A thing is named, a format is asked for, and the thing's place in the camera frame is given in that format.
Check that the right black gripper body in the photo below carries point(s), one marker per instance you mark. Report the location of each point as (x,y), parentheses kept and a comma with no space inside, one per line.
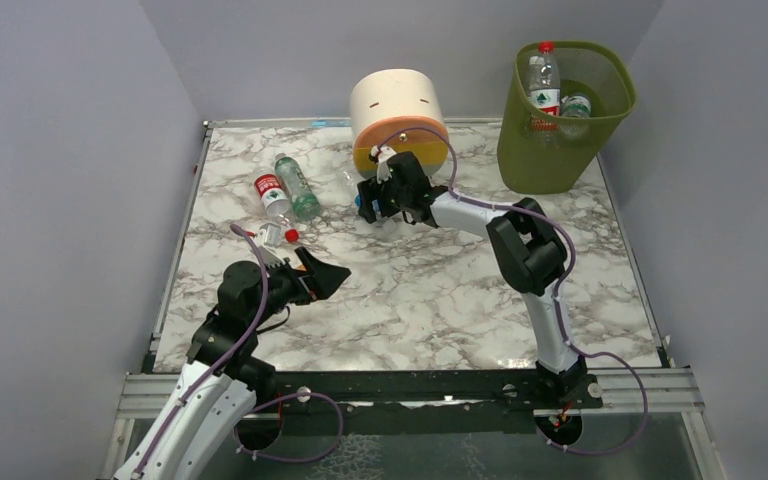
(371,201)

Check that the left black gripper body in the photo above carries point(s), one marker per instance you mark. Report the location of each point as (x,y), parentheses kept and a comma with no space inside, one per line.
(302,281)

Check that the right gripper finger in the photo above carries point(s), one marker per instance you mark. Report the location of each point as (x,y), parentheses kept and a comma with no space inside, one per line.
(367,201)
(391,200)

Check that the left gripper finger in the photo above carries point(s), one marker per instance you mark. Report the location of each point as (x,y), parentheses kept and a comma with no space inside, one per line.
(310,264)
(324,286)

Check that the red label Nongfu bottle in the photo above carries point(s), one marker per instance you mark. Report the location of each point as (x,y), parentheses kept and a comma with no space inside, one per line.
(543,87)

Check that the blue label clear bottle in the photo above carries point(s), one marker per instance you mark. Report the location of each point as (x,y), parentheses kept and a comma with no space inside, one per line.
(386,225)

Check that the green label Nongfu bottle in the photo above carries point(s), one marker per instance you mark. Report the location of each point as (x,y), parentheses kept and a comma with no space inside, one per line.
(575,106)

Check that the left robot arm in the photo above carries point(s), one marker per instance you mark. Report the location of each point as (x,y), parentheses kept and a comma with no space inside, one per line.
(218,351)

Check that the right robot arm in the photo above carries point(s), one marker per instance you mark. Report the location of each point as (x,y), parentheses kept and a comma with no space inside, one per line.
(528,250)

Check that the green plastic waste bin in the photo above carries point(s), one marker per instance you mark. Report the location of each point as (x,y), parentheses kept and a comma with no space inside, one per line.
(584,67)

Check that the green tea bottle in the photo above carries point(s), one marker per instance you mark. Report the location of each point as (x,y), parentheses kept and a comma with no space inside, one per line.
(305,205)

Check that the cream round drawer cabinet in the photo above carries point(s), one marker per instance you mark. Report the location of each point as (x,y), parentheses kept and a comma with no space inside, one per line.
(398,107)

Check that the small red label bottle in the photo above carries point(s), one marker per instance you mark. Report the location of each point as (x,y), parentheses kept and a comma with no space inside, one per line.
(277,205)

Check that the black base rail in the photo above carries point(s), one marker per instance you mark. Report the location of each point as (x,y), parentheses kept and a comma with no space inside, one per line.
(398,402)

